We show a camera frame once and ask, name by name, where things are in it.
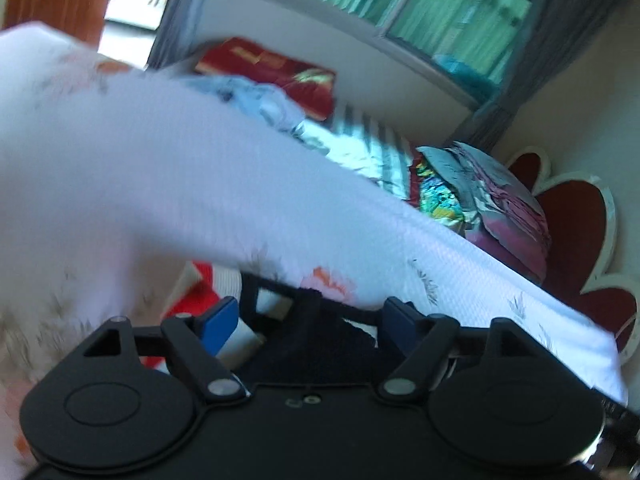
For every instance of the red folded blanket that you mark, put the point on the red folded blanket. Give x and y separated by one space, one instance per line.
280 67

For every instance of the teal cloth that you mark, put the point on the teal cloth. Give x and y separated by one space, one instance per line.
465 77

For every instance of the light blue cloth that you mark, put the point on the light blue cloth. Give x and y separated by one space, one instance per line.
250 97

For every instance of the white floral bed sheet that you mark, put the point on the white floral bed sheet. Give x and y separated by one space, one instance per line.
200 185

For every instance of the striped cartoon print sweater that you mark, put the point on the striped cartoon print sweater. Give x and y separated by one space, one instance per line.
310 342

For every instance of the red and white headboard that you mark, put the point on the red and white headboard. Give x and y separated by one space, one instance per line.
570 230

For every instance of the grey and pink pillow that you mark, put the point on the grey and pink pillow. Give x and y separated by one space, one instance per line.
490 185

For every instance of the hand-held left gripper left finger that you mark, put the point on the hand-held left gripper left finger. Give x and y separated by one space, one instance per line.
220 325

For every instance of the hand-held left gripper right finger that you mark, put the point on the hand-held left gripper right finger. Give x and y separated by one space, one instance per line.
400 321

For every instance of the grey blue curtain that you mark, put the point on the grey blue curtain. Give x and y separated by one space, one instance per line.
185 10
550 60

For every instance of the striped mattress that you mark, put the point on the striped mattress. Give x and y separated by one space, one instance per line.
370 155

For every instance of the sliding glass window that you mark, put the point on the sliding glass window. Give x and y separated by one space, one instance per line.
450 10

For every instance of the colourful folded blanket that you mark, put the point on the colourful folded blanket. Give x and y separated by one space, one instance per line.
440 200

